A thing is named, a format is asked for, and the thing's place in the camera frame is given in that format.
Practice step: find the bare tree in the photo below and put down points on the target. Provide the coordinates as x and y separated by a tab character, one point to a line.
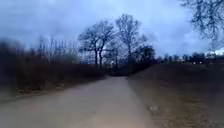
97	40
129	36

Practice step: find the dark bushy tree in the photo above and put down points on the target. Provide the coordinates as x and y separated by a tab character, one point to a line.
145	55

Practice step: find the pale dirt path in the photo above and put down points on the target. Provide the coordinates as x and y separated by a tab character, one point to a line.
100	106

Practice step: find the dark bushy thicket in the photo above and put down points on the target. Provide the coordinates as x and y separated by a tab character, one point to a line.
50	71

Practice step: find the distant row of trees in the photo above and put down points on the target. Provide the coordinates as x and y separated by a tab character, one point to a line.
186	58

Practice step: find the brown grass verge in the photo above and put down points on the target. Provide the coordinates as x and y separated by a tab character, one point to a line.
186	96

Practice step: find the brown grass strip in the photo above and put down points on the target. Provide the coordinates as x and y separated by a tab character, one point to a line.
20	93

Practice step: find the bare tree branches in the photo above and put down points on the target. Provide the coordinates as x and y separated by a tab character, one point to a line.
206	16

